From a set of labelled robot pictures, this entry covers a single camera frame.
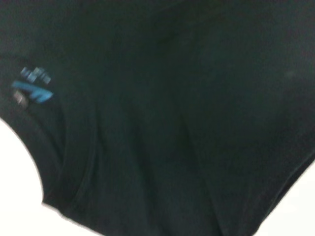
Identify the black shirt with FREE print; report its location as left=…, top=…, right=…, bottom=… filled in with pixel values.
left=0, top=0, right=315, bottom=236

